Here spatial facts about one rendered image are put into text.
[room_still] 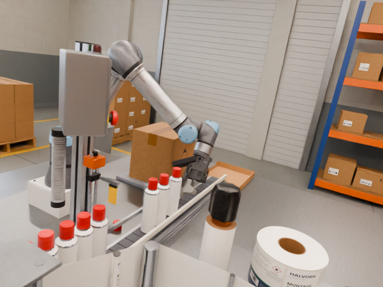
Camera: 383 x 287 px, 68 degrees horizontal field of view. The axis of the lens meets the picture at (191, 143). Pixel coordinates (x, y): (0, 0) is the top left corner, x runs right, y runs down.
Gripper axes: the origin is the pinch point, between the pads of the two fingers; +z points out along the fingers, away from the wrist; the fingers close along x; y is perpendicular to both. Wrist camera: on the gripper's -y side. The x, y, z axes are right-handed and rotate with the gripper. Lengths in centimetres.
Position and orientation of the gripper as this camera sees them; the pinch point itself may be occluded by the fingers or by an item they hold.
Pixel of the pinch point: (180, 195)
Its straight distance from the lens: 125.2
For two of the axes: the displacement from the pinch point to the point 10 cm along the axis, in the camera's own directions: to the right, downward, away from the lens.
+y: 8.8, 2.5, -4.1
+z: -3.5, 9.1, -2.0
